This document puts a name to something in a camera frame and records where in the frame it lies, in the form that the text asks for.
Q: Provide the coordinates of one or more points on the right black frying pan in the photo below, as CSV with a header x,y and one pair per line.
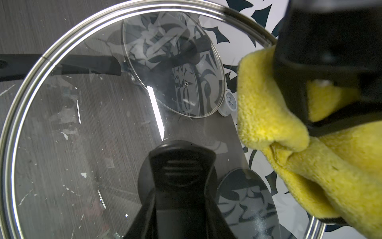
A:
x,y
247,206

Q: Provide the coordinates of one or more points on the left black frying pan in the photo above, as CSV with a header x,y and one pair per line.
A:
x,y
74,65

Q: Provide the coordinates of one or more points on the yellow microfiber cloth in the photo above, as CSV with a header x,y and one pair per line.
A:
x,y
336,176

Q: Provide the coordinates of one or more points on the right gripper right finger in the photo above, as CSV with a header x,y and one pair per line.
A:
x,y
216,225

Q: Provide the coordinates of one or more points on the glass pot lid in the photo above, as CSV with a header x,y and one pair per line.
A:
x,y
170,22
73,145

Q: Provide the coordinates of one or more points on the black frying pan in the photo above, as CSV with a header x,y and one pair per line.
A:
x,y
74,65
247,206

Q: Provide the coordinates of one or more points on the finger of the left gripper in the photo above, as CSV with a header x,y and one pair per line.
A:
x,y
337,41

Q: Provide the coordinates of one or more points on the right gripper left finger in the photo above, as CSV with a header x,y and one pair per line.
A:
x,y
143,226

